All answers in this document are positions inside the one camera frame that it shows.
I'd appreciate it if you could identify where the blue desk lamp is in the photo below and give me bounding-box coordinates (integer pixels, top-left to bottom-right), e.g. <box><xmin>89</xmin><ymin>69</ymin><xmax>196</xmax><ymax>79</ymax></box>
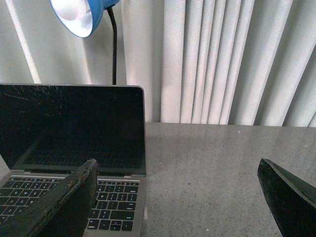
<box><xmin>50</xmin><ymin>0</ymin><xmax>119</xmax><ymax>85</ymax></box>

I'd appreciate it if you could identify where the white pleated curtain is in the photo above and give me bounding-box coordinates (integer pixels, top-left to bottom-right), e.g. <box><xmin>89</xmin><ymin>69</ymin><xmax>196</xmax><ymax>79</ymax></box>
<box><xmin>0</xmin><ymin>0</ymin><xmax>316</xmax><ymax>127</ymax></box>

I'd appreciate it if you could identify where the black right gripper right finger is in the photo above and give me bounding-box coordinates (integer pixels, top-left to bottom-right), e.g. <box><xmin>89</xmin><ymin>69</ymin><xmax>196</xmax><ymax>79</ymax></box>
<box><xmin>257</xmin><ymin>159</ymin><xmax>316</xmax><ymax>237</ymax></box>

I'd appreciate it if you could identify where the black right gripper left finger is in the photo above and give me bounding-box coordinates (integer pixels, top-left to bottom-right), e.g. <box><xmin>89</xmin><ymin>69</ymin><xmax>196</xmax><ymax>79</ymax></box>
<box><xmin>0</xmin><ymin>159</ymin><xmax>98</xmax><ymax>237</ymax></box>

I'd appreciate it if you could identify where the silver laptop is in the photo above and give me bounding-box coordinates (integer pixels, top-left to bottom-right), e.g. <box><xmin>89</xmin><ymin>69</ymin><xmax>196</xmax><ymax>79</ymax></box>
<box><xmin>0</xmin><ymin>84</ymin><xmax>146</xmax><ymax>237</ymax></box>

